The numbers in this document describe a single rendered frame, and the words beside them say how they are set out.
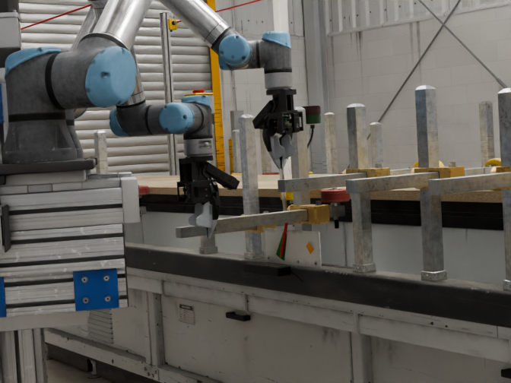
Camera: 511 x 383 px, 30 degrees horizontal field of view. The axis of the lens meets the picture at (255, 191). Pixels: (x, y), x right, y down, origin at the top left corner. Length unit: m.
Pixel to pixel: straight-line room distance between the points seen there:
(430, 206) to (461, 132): 9.20
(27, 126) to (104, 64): 0.21
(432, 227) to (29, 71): 0.99
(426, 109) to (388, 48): 9.96
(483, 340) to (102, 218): 0.91
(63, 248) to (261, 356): 1.52
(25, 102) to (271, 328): 1.58
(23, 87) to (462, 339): 1.15
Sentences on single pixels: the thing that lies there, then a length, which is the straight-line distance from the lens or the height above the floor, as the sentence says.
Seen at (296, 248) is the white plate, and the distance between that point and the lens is 2.69.
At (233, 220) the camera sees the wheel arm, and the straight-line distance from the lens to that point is 2.49.
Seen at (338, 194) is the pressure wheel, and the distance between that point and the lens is 2.67.
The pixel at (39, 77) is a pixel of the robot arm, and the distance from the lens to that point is 1.96.
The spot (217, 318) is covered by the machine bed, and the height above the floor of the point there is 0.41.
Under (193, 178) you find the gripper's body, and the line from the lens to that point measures 2.42.
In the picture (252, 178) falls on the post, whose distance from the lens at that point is 2.87.
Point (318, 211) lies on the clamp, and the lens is 2.61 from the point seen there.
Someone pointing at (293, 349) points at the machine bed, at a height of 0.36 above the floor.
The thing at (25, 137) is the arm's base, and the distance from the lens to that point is 1.97.
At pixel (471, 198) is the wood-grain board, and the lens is 2.46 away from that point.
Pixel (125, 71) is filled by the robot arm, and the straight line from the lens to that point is 1.94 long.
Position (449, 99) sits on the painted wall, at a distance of 11.58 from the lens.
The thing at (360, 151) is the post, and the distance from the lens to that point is 2.47.
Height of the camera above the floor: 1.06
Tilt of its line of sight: 3 degrees down
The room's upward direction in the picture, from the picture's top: 3 degrees counter-clockwise
